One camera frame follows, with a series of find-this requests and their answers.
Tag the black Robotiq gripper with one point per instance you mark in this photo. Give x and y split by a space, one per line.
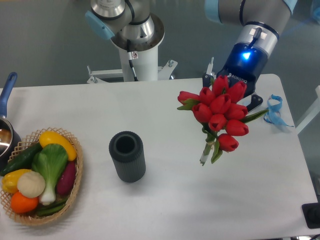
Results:
244 64

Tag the red tulip bouquet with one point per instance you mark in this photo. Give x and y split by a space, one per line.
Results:
216 108

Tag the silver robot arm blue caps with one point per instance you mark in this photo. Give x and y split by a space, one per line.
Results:
263 22

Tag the light blue ribbon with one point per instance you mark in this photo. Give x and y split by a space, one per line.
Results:
273 114

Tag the dark grey ribbed vase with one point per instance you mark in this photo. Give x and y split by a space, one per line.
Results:
127 152

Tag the black device at table edge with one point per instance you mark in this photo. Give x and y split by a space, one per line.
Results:
311 212

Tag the purple sweet potato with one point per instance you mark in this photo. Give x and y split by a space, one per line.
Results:
67 179

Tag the green bok choy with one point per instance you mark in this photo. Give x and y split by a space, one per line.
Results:
50 163

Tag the woven wicker basket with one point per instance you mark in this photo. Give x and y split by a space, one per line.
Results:
30 218

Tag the dark green cucumber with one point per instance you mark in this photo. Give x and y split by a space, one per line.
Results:
23 160

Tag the green bean pods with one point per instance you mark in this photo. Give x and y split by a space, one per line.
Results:
51 209

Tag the white garlic bun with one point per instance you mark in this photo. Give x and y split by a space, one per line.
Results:
31 184

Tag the orange fruit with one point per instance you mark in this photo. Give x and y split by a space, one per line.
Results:
21 204

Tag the yellow bell pepper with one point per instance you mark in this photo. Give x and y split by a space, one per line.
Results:
10 180

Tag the white frame at right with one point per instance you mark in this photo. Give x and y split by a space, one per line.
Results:
310 113

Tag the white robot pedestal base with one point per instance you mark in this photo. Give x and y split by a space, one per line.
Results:
136 33

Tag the blue handled saucepan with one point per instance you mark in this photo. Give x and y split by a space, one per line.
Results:
9 138

